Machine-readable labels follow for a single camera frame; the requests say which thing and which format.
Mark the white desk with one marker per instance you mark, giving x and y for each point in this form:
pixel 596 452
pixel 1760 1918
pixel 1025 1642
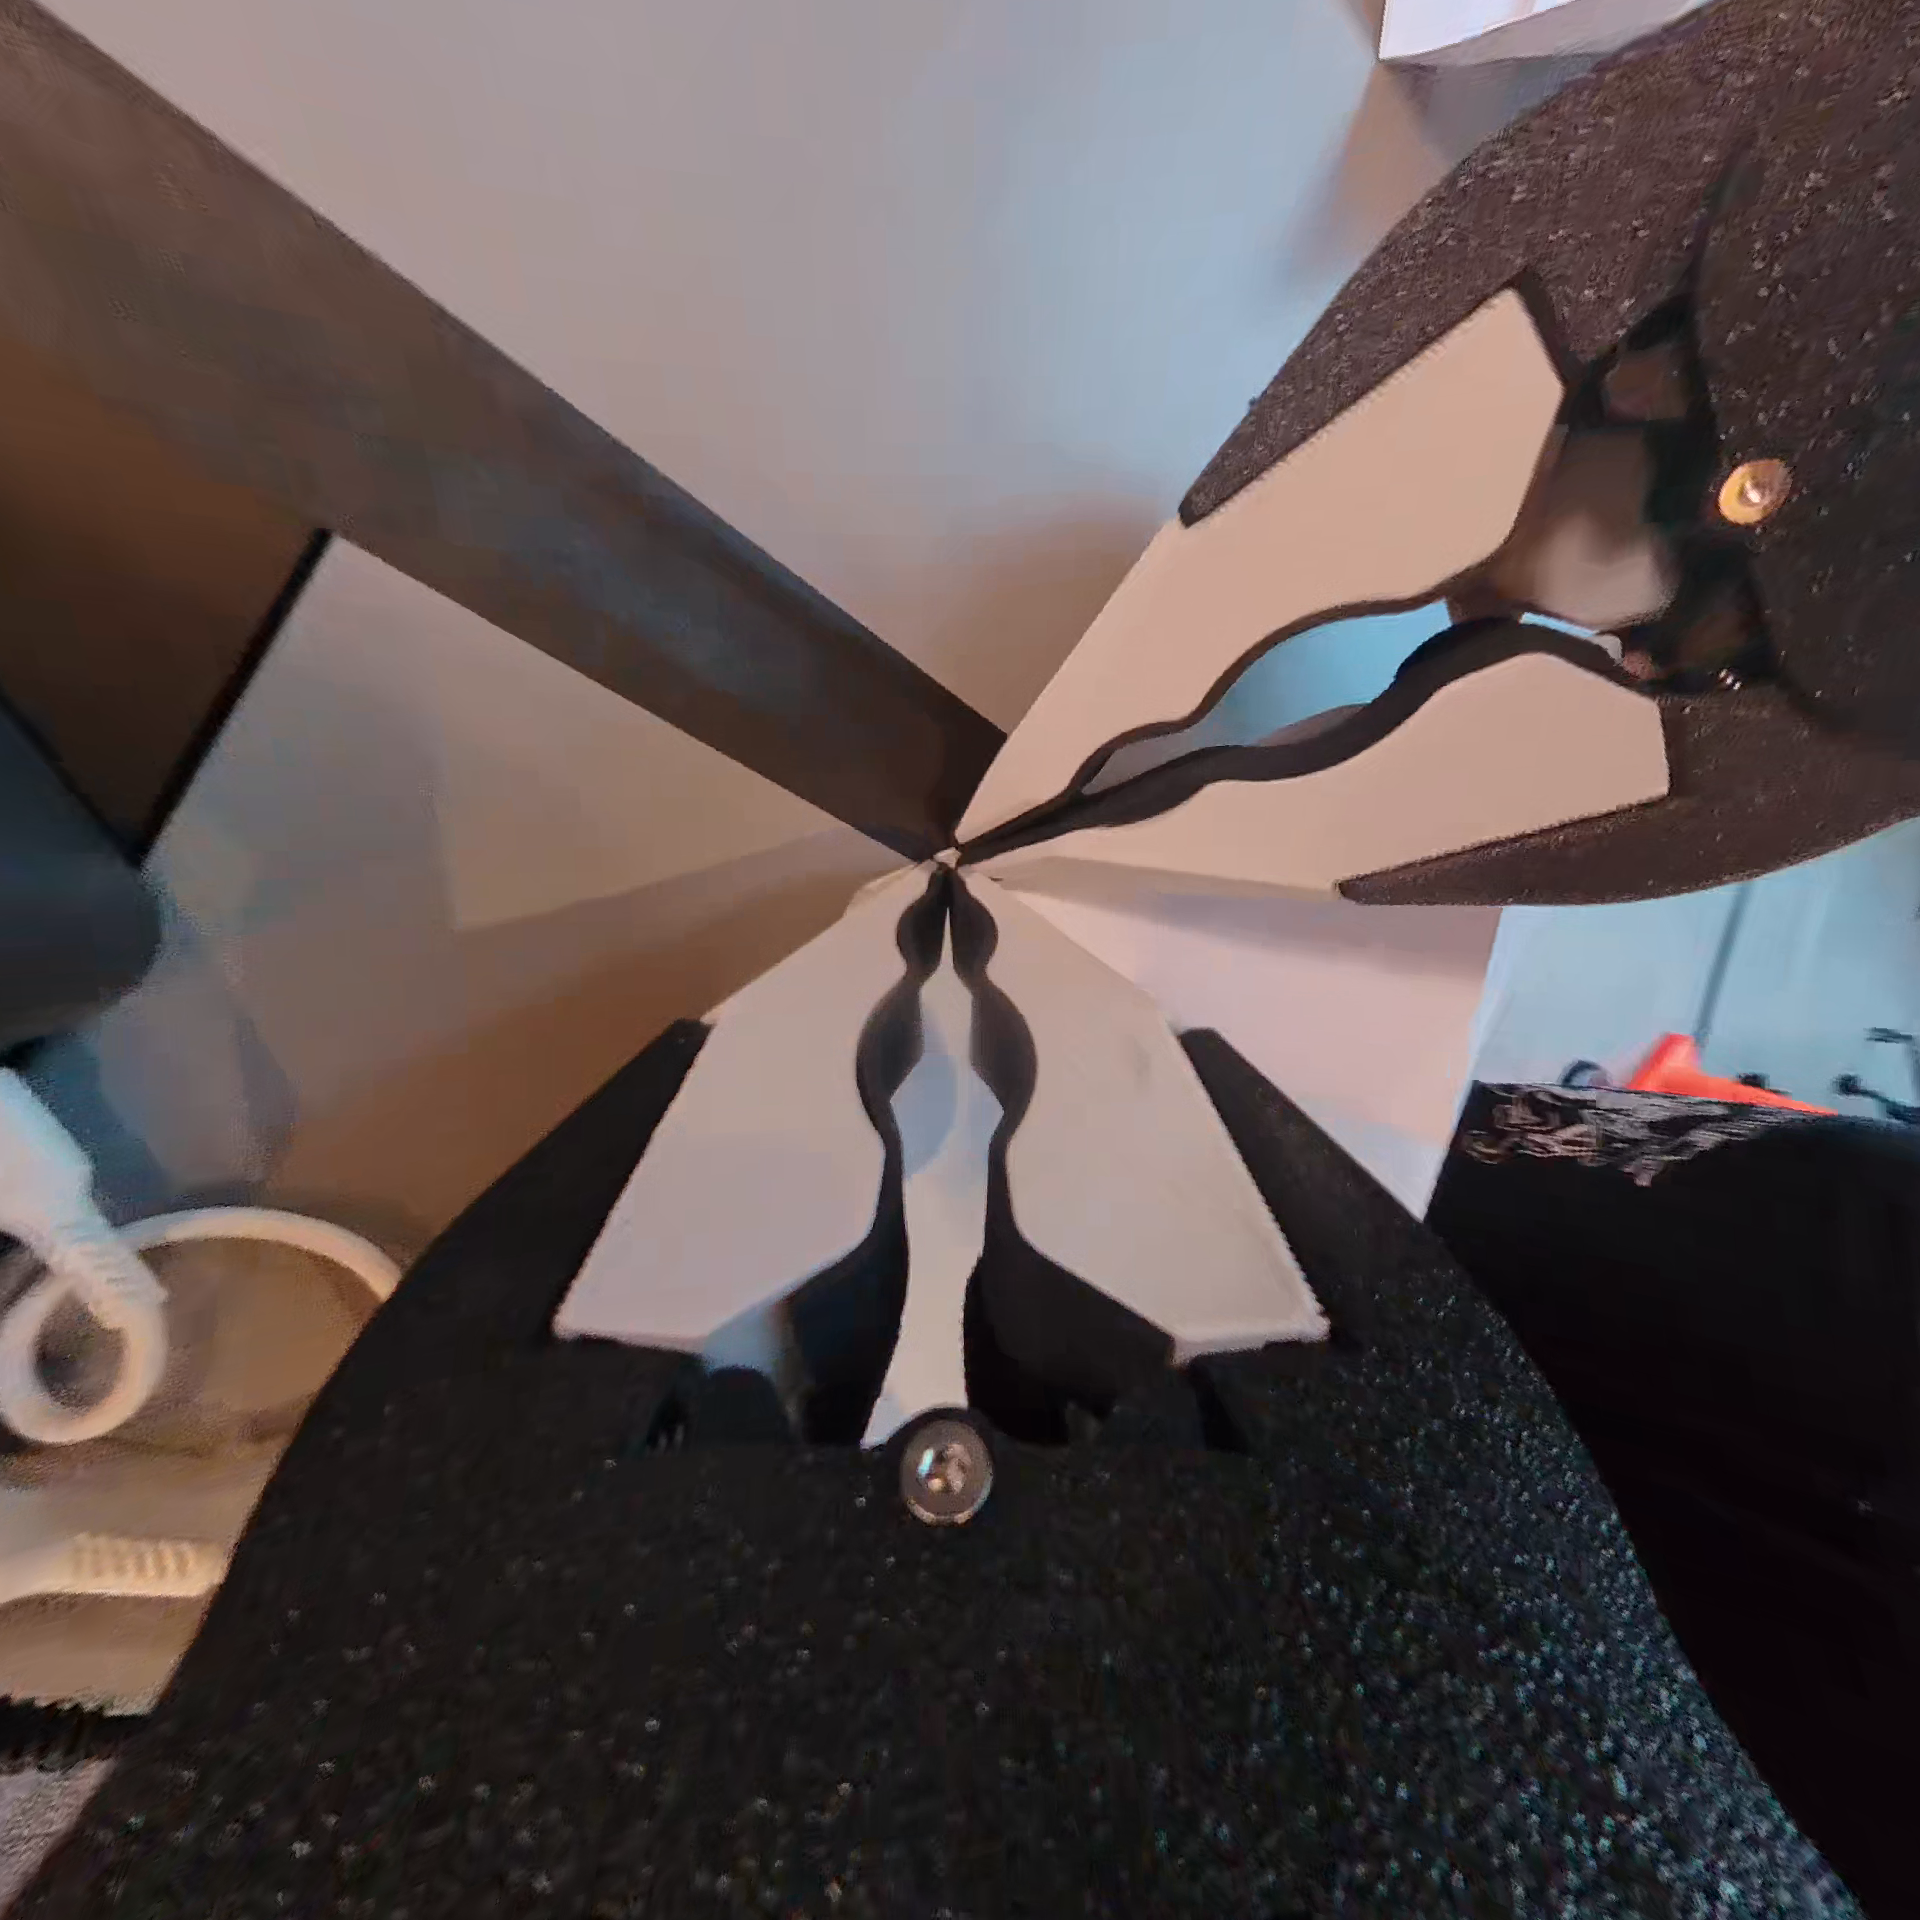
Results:
pixel 898 299

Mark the white paper sheet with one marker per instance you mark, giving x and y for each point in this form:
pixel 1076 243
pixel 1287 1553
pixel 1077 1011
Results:
pixel 1274 987

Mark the person's black clothing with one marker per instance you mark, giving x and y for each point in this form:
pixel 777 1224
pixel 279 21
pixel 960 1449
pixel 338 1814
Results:
pixel 1724 1425

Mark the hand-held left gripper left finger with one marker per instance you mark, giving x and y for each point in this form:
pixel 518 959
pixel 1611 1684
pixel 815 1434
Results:
pixel 750 1186

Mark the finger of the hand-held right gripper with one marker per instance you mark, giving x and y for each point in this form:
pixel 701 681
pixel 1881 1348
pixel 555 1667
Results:
pixel 1498 763
pixel 1321 510

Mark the white paper airplane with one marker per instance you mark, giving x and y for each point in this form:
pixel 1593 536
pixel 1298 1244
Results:
pixel 1498 28

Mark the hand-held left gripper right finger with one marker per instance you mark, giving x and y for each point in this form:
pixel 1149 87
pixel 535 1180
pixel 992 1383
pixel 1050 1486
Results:
pixel 1140 1186

